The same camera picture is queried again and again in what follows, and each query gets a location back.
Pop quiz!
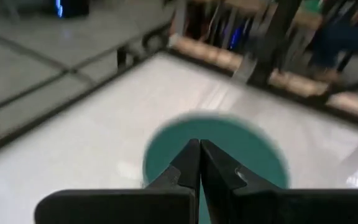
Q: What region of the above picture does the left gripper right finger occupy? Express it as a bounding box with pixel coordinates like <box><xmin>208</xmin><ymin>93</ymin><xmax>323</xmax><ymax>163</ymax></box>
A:
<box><xmin>200</xmin><ymin>139</ymin><xmax>358</xmax><ymax>224</ymax></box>

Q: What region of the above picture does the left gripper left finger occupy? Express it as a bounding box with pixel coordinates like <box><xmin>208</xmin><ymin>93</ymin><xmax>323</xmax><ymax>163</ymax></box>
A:
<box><xmin>34</xmin><ymin>139</ymin><xmax>201</xmax><ymax>224</ymax></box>

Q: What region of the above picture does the green bowl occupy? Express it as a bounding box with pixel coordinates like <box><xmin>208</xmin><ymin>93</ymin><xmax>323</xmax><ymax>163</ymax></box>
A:
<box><xmin>142</xmin><ymin>112</ymin><xmax>290</xmax><ymax>224</ymax></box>

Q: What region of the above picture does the white glossy table sheet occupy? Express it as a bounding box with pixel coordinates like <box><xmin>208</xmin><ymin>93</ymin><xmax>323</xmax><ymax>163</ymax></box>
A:
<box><xmin>0</xmin><ymin>52</ymin><xmax>358</xmax><ymax>224</ymax></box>

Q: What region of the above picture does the person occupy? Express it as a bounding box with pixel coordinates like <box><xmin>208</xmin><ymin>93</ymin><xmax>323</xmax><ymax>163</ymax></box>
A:
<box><xmin>311</xmin><ymin>17</ymin><xmax>358</xmax><ymax>83</ymax></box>

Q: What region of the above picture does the black computer tower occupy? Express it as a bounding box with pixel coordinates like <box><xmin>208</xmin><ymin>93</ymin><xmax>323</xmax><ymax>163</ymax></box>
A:
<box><xmin>42</xmin><ymin>0</ymin><xmax>90</xmax><ymax>19</ymax></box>

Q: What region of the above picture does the black metal table frame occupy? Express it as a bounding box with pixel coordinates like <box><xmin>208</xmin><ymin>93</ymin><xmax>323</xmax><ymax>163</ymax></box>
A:
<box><xmin>0</xmin><ymin>21</ymin><xmax>358</xmax><ymax>160</ymax></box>

